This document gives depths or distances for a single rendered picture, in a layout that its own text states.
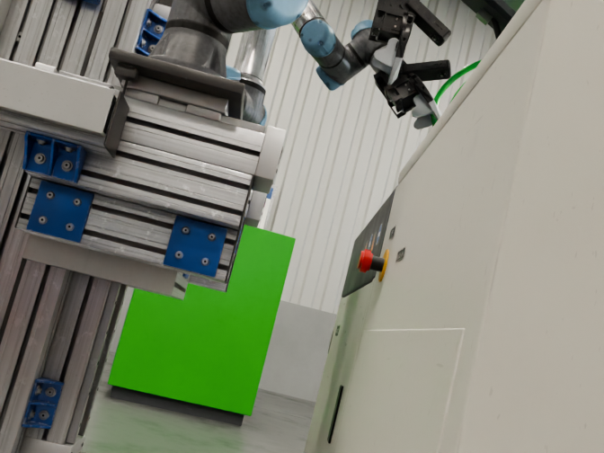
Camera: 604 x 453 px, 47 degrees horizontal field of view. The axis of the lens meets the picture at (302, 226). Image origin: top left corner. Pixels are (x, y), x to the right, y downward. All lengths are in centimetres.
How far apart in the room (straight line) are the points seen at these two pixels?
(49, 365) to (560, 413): 109
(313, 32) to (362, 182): 659
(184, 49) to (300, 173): 697
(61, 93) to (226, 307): 368
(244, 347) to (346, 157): 400
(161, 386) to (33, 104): 370
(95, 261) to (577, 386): 96
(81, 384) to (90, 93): 59
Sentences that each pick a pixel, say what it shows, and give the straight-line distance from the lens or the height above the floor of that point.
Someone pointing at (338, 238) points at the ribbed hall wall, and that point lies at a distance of 807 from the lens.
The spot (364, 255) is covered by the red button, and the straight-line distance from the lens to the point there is 106.
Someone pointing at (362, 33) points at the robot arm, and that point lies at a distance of 180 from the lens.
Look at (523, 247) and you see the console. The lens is 49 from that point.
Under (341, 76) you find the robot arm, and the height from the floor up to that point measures 131.
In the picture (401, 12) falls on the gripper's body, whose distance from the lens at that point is 152.
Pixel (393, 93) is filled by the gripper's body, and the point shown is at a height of 127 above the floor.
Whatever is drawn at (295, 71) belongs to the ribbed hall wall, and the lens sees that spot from 845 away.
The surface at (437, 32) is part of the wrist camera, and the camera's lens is 153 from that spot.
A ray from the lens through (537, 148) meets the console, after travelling 51.
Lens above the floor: 67
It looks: 9 degrees up
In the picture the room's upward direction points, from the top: 14 degrees clockwise
